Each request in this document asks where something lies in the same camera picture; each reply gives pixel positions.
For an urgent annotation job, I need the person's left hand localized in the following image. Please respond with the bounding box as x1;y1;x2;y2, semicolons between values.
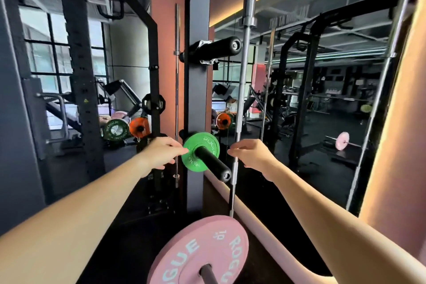
139;136;189;180

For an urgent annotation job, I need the person's right hand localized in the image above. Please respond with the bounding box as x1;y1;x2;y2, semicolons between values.
227;139;279;182

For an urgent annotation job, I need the green Rogue change plate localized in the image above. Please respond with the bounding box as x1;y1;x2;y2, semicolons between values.
181;132;221;173

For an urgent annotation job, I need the person's left forearm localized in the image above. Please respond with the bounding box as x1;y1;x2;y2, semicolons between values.
0;155;149;284

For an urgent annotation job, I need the person's right forearm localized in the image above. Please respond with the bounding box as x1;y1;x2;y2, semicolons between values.
270;162;426;284

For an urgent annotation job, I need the black weight plate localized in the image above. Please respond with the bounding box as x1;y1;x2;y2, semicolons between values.
142;93;166;115

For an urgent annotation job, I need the dark green weight plate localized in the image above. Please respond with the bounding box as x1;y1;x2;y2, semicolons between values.
103;118;130;142

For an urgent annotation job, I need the thin chrome barbell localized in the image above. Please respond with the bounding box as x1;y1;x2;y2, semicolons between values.
173;3;182;188

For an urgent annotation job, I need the pink Rogue bumper plate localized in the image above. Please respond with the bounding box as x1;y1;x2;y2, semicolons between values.
146;215;249;284

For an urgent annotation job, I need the orange fan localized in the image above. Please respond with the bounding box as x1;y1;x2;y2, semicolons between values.
129;116;151;139

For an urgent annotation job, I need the black leg press machine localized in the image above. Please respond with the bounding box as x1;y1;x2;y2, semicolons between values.
96;79;147;121

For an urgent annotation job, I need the black power rack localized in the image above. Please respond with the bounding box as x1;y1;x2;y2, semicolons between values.
56;0;167;191

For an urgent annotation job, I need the thin black storage peg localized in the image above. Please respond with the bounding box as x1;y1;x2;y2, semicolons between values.
199;264;219;284

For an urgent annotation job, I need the black framed window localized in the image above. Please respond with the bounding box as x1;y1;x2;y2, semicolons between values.
18;6;109;128

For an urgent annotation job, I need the wall mirror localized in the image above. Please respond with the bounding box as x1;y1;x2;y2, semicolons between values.
209;0;417;214

